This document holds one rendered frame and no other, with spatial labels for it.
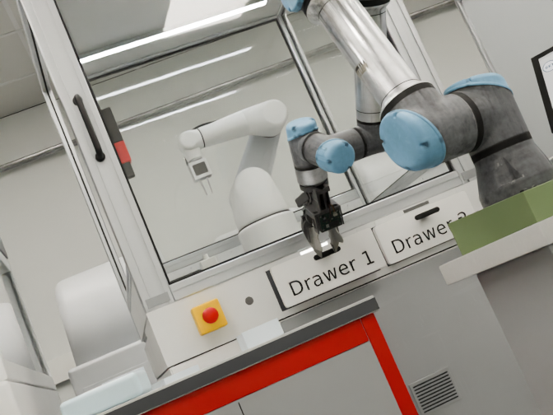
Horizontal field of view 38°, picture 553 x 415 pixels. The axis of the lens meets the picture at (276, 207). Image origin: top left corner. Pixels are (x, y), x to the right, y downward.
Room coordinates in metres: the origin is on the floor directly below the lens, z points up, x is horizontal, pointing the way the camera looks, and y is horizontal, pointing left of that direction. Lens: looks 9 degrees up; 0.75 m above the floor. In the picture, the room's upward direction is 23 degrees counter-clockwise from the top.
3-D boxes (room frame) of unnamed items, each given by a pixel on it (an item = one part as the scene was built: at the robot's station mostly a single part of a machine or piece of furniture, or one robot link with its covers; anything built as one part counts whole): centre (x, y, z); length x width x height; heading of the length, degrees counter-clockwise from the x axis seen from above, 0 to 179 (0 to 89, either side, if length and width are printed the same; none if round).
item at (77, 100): (2.02, 0.36, 1.45); 0.05 x 0.03 x 0.19; 15
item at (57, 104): (2.50, 0.51, 1.52); 0.87 x 0.01 x 0.86; 15
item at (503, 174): (1.52, -0.43, 0.87); 0.15 x 0.15 x 0.10
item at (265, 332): (1.81, 0.15, 0.78); 0.12 x 0.08 x 0.04; 13
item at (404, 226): (2.22, -0.36, 0.87); 0.29 x 0.02 x 0.11; 105
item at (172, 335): (2.62, 0.03, 0.87); 1.02 x 0.95 x 0.14; 105
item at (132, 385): (1.50, 0.42, 0.78); 0.15 x 0.10 x 0.04; 91
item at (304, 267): (2.10, -0.06, 0.87); 0.29 x 0.02 x 0.11; 105
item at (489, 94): (1.51, -0.43, 0.99); 0.13 x 0.12 x 0.14; 115
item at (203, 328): (2.05, 0.27, 0.88); 0.07 x 0.05 x 0.07; 105
